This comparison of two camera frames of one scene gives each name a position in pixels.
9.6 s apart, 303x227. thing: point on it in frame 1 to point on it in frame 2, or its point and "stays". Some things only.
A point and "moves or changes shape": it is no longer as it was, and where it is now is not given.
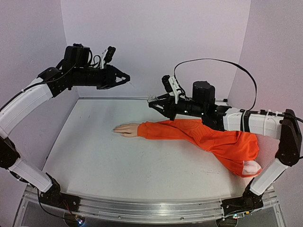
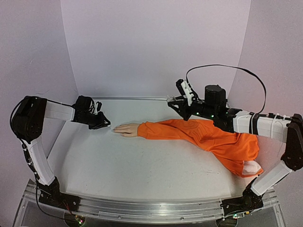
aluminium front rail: x=148 y=210 stays
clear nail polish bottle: x=152 y=98 moves or changes shape
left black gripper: x=111 y=81 to x=102 y=123
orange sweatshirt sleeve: x=233 y=150 stays
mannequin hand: x=127 y=129 stays
